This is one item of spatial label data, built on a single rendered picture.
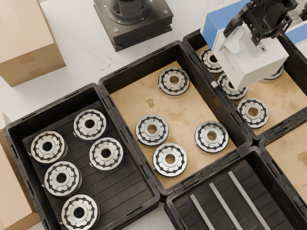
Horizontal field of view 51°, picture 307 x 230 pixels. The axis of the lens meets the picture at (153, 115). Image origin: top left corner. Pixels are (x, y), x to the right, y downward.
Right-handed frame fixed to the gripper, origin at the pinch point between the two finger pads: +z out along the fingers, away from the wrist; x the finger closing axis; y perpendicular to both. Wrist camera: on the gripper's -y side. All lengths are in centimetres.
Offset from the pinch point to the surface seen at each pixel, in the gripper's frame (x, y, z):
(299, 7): 113, -58, 111
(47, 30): -45, -43, 25
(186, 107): -13.8, 2.2, 27.8
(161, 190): -33.1, 23.6, 17.6
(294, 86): 22.5, 10.4, 27.6
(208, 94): -7.1, 2.9, 22.1
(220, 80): -0.3, -0.8, 24.8
